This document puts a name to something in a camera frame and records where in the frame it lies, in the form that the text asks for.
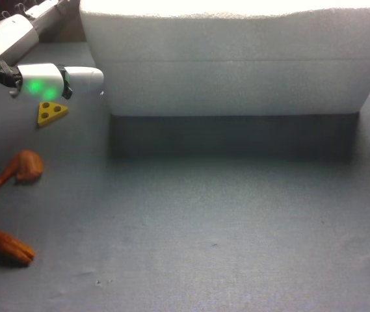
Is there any orange toy chicken drumstick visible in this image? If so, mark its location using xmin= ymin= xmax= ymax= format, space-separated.
xmin=0 ymin=149 xmax=45 ymax=191

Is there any yellow toy cheese wedge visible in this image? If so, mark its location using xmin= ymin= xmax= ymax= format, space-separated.
xmin=36 ymin=101 xmax=70 ymax=129

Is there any white foam lid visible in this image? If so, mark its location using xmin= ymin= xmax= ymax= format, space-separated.
xmin=79 ymin=0 xmax=370 ymax=63

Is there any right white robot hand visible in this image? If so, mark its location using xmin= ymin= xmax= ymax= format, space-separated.
xmin=0 ymin=0 xmax=105 ymax=154

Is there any styrofoam tray with round wells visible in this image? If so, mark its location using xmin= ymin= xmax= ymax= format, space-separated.
xmin=94 ymin=57 xmax=370 ymax=117

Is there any grey table cloth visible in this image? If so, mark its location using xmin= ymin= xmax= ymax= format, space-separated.
xmin=0 ymin=42 xmax=370 ymax=312

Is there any brown ridged toy bread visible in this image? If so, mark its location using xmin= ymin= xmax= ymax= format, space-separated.
xmin=0 ymin=229 xmax=36 ymax=268

